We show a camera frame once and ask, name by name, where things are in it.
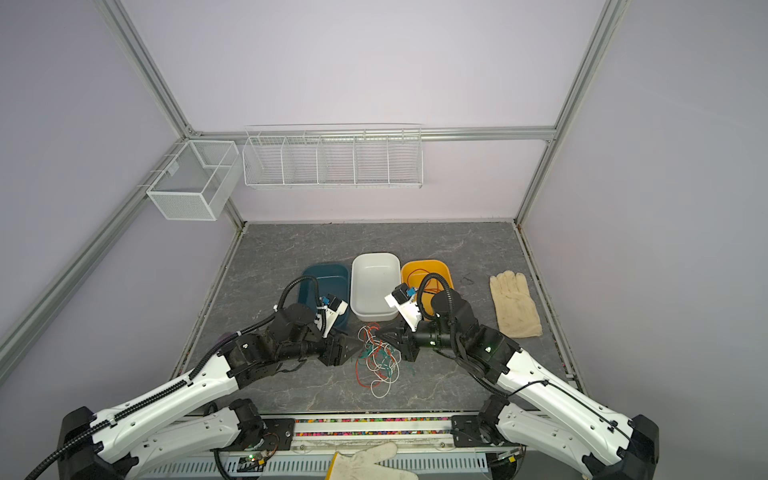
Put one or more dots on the white wire shelf basket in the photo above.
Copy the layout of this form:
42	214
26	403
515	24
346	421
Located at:
367	155

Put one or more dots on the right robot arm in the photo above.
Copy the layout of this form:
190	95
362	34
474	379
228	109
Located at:
529	405

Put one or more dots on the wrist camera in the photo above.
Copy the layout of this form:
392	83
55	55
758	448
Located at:
403	299
331	314

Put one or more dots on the dark teal plastic bin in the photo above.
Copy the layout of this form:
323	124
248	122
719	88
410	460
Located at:
333	279

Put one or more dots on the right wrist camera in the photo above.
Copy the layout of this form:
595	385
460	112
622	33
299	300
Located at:
403	299

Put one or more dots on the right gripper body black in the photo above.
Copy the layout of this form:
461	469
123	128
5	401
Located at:
432	337

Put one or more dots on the white mesh box basket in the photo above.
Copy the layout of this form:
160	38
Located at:
198	180

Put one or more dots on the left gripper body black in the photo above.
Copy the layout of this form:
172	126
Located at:
314	345

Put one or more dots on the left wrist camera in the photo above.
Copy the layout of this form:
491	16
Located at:
331	314

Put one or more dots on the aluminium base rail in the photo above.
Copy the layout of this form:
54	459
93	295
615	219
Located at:
372	432

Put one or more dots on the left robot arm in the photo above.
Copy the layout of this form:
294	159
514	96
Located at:
222	371

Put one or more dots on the white plastic bin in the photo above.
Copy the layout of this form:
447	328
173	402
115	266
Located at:
373	277

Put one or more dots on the beige work glove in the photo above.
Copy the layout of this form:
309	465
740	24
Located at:
516	312

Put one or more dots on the white glove at front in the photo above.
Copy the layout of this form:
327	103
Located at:
367	464

